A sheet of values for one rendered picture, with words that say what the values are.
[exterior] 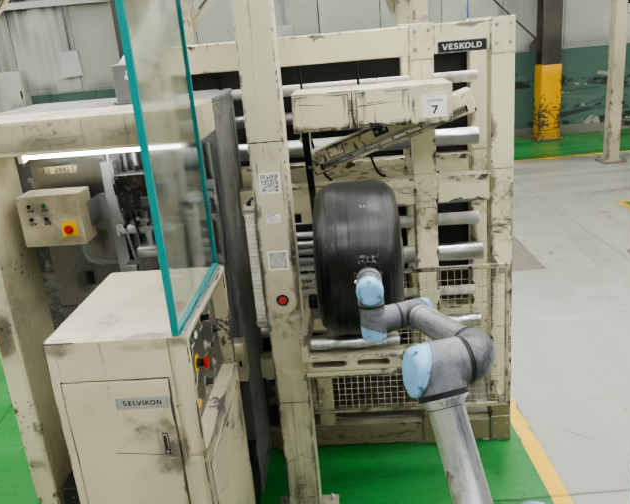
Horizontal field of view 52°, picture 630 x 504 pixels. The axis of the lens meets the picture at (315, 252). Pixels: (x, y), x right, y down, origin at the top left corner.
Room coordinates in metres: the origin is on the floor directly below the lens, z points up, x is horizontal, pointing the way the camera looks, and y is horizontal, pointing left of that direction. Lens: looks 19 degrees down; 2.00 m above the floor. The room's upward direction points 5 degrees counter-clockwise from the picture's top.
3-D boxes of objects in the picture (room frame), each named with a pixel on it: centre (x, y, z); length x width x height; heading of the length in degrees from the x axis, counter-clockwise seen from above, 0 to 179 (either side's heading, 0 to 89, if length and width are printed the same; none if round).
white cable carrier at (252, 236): (2.30, 0.22, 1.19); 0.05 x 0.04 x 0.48; 176
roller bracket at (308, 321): (2.34, 0.05, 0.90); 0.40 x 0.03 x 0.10; 176
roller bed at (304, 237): (2.72, 0.07, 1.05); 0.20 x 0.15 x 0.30; 86
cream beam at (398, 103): (2.61, -0.27, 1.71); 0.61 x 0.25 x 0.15; 86
